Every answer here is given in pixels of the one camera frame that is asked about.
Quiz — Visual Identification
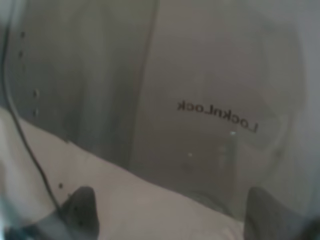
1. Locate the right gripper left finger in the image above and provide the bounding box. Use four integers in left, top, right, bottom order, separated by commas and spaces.
4, 186, 100, 240

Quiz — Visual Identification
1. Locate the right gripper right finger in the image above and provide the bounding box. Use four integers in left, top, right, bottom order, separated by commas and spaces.
243, 187, 320, 240

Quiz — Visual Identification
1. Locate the smoky transparent water bottle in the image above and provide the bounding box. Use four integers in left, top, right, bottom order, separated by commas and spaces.
0, 0, 320, 240

